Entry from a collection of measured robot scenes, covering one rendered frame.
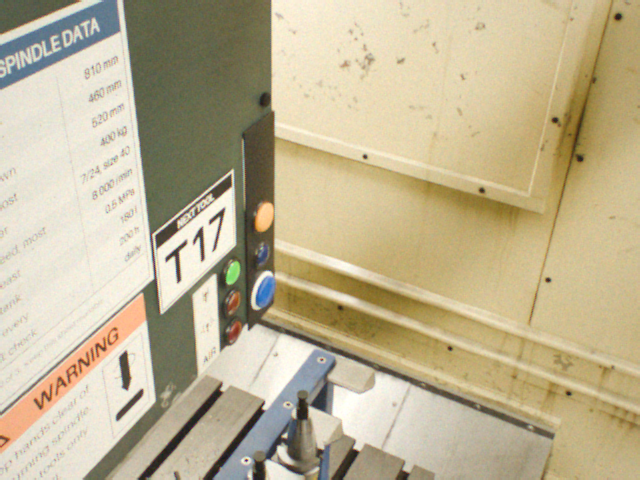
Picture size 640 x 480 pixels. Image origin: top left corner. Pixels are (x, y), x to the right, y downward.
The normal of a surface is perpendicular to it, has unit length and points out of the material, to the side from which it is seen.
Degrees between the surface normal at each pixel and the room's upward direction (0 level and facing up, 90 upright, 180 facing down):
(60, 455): 90
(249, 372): 24
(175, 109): 90
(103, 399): 90
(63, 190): 90
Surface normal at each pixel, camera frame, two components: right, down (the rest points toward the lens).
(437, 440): -0.16, -0.53
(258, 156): 0.88, 0.30
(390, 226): -0.47, 0.51
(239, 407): 0.04, -0.80
